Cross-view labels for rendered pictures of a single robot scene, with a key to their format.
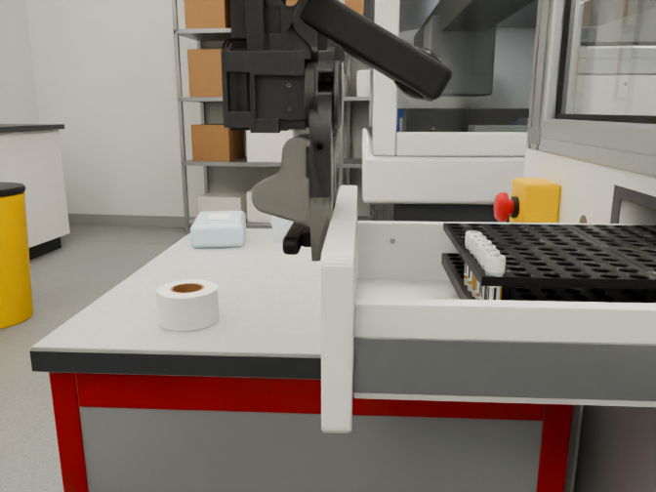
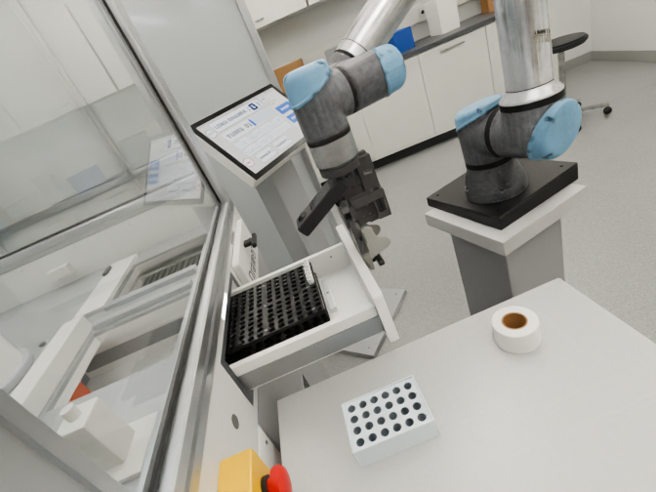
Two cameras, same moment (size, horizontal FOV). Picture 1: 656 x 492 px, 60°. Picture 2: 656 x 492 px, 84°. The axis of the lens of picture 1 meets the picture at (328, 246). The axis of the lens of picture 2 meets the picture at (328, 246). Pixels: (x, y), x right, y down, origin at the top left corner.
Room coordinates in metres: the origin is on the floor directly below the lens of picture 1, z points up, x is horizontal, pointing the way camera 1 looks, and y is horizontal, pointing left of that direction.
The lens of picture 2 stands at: (1.03, -0.08, 1.28)
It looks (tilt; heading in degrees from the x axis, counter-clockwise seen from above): 28 degrees down; 177
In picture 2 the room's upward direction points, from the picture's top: 24 degrees counter-clockwise
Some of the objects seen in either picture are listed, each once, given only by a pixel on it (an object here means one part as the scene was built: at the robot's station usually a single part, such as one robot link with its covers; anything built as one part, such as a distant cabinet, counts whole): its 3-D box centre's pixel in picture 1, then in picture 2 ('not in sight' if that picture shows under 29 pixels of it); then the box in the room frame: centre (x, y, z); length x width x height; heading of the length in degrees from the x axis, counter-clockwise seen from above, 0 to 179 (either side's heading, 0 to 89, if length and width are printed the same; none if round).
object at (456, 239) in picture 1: (471, 248); (312, 286); (0.43, -0.11, 0.90); 0.18 x 0.02 x 0.01; 177
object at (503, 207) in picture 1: (506, 207); (276, 485); (0.75, -0.24, 0.88); 0.04 x 0.03 x 0.04; 177
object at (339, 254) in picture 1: (344, 275); (362, 274); (0.44, -0.01, 0.87); 0.29 x 0.02 x 0.11; 177
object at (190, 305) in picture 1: (187, 304); (515, 329); (0.63, 0.16, 0.78); 0.07 x 0.07 x 0.04
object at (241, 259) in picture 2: not in sight; (246, 255); (0.11, -0.25, 0.87); 0.29 x 0.02 x 0.11; 177
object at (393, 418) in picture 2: not in sight; (388, 419); (0.67, -0.09, 0.78); 0.12 x 0.08 x 0.04; 85
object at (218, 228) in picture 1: (220, 227); not in sight; (1.06, 0.21, 0.78); 0.15 x 0.10 x 0.04; 7
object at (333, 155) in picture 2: not in sight; (333, 150); (0.44, 0.02, 1.12); 0.08 x 0.08 x 0.05
